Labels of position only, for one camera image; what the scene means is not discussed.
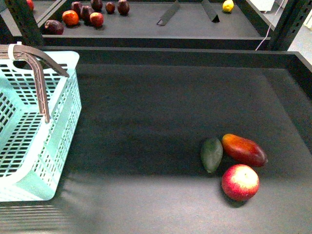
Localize black shelf post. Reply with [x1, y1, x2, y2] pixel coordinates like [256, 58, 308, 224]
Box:
[4, 0, 44, 46]
[266, 0, 312, 51]

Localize red orange mango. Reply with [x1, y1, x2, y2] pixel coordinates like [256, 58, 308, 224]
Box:
[221, 134, 268, 167]

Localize dark purple fruit back left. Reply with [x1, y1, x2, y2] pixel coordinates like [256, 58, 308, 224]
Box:
[71, 1, 82, 17]

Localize light blue plastic basket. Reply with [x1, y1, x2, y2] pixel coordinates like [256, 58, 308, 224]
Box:
[0, 51, 81, 202]

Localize red apple on back shelf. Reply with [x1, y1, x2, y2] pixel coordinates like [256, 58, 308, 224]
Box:
[90, 12, 104, 27]

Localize dark purple fruit front left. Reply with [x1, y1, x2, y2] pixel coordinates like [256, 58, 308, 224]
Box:
[44, 20, 64, 35]

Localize small dark red fruit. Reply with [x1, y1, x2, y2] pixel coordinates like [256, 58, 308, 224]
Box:
[105, 1, 115, 15]

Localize dark purple fruit right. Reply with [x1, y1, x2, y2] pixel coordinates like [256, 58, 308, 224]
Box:
[117, 0, 130, 16]

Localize dark purple fruit top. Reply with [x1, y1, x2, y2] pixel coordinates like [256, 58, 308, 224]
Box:
[90, 0, 103, 12]

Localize black shelf divider right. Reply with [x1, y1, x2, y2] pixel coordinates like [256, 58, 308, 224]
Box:
[201, 0, 220, 23]

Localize black shelf divider left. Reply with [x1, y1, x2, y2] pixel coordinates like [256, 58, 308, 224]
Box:
[156, 0, 180, 26]

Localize red yellow apple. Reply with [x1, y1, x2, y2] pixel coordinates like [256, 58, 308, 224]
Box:
[221, 164, 260, 202]

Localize orange red fruit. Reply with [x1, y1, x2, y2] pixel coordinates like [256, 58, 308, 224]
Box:
[62, 10, 79, 26]

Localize red fruit far left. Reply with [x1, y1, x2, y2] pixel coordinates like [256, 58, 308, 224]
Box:
[26, 0, 34, 11]

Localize dark purple fruit middle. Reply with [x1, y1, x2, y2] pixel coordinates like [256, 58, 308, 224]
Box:
[80, 6, 94, 25]

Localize brown basket handle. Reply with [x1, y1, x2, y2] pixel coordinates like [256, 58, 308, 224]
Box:
[0, 44, 69, 123]

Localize white zip tie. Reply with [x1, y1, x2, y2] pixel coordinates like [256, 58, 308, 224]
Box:
[7, 41, 22, 60]

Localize black shelf post right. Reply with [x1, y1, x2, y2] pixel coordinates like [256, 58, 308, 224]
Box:
[266, 0, 312, 51]

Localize green avocado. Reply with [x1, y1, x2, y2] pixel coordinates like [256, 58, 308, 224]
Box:
[200, 137, 223, 174]

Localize dark purple fruit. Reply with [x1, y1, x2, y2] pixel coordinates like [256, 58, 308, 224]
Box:
[71, 1, 82, 17]
[90, 0, 103, 12]
[44, 20, 64, 35]
[117, 0, 130, 16]
[80, 6, 94, 25]

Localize black shelf post left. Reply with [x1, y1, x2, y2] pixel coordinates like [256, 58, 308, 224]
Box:
[4, 0, 44, 46]

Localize black shelf divider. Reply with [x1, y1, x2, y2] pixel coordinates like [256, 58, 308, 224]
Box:
[156, 0, 180, 26]
[201, 0, 220, 23]

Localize yellow lemon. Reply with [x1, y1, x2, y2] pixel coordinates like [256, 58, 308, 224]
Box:
[222, 0, 234, 13]

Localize pink cable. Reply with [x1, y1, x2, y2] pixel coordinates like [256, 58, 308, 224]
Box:
[255, 0, 286, 51]

